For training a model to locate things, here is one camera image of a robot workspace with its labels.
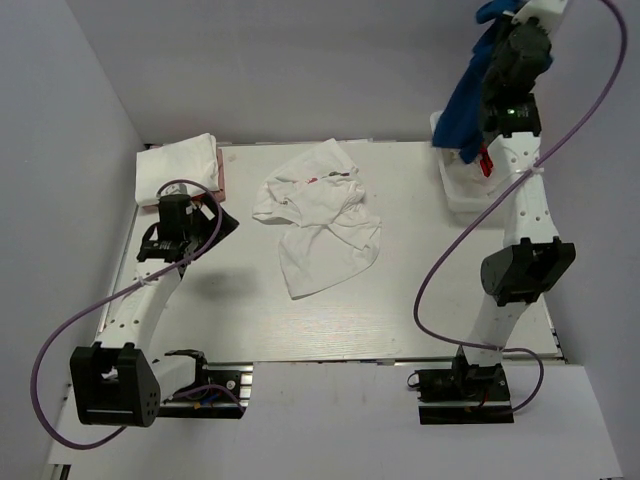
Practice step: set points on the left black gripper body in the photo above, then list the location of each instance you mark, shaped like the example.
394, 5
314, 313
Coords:
189, 232

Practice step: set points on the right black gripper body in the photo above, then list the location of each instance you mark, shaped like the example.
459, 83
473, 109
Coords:
503, 31

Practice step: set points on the blue t-shirt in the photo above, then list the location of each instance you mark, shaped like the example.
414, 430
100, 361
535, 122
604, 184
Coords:
465, 124

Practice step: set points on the white cartoon-print t-shirt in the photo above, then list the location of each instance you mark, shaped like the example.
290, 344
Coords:
331, 235

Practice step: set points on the white red-print t-shirt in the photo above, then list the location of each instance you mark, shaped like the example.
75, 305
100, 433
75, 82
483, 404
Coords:
471, 179

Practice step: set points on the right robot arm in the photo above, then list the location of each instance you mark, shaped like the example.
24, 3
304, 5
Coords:
533, 257

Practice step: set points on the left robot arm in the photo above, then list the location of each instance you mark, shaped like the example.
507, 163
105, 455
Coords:
116, 381

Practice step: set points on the folded white t-shirt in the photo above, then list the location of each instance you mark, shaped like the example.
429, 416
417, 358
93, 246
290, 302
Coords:
192, 159

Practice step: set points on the white plastic basket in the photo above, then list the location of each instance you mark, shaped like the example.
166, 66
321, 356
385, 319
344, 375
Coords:
460, 203

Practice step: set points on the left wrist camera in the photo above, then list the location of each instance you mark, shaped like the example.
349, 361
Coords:
177, 189

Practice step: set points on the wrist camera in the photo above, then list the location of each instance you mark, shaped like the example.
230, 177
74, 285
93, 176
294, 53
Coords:
177, 189
548, 13

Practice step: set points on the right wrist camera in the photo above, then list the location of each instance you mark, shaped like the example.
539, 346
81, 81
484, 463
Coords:
548, 13

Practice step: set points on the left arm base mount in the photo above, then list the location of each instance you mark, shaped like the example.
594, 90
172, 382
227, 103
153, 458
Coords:
218, 391

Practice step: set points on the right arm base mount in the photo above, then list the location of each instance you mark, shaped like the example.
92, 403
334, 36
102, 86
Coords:
462, 394

